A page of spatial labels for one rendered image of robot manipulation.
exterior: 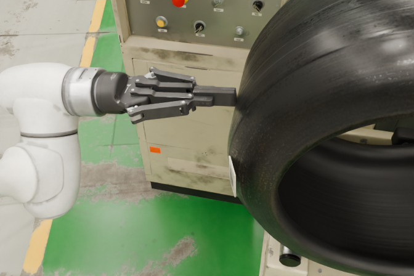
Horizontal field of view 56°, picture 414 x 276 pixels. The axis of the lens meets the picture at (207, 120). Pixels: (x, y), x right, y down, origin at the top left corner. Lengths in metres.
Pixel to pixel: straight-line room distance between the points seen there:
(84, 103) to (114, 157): 1.51
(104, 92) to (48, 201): 0.23
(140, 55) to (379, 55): 1.02
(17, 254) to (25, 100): 1.35
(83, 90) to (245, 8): 0.69
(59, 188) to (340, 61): 0.53
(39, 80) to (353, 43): 0.51
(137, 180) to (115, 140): 0.31
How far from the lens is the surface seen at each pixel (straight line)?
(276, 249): 0.91
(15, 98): 0.76
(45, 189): 0.75
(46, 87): 0.73
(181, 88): 0.66
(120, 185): 2.08
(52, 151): 0.74
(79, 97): 0.70
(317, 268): 0.98
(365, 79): 0.47
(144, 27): 1.37
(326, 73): 0.48
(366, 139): 1.07
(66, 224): 2.03
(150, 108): 0.64
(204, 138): 1.60
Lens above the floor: 1.68
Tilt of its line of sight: 46 degrees down
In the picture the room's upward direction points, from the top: straight up
